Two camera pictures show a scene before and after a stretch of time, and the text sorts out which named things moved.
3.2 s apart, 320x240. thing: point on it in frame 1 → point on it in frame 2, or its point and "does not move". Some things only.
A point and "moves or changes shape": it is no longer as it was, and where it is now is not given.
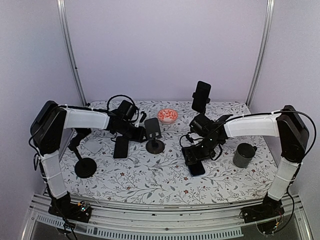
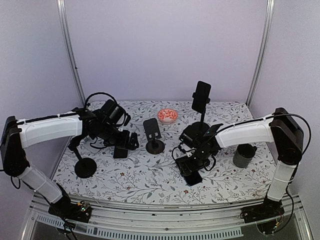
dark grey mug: x=243 y=155 does not move
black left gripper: x=140 y=135 → x=122 y=143
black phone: x=200 y=101 does not move
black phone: x=196 y=169 moves or changes shape
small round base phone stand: x=153 y=132 does not move
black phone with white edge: x=121 y=151 does not move
